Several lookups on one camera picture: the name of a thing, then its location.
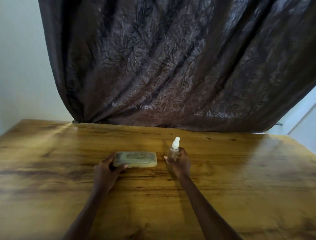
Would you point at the person's left hand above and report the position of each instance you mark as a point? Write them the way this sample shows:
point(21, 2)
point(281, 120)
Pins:
point(104, 175)

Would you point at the person's right hand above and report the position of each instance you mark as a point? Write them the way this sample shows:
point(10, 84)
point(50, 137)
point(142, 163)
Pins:
point(182, 166)

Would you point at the person's right thumb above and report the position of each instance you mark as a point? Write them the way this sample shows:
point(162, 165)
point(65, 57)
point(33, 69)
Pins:
point(169, 160)

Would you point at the person's left thumb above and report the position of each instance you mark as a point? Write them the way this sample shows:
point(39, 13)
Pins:
point(121, 168)

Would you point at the clear spray bottle white cap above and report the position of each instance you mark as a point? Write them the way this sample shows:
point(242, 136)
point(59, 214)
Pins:
point(174, 152)

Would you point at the grey-green glasses case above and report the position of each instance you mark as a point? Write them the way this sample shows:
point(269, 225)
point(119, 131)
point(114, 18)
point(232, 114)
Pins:
point(135, 159)

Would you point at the person's right forearm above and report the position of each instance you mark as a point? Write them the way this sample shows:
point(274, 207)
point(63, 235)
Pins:
point(206, 210)

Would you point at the person's left forearm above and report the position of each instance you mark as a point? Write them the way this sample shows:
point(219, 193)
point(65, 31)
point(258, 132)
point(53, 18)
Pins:
point(85, 215)

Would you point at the dark brown leaf-patterned curtain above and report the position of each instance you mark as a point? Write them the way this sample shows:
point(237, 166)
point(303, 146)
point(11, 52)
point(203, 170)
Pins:
point(177, 64)

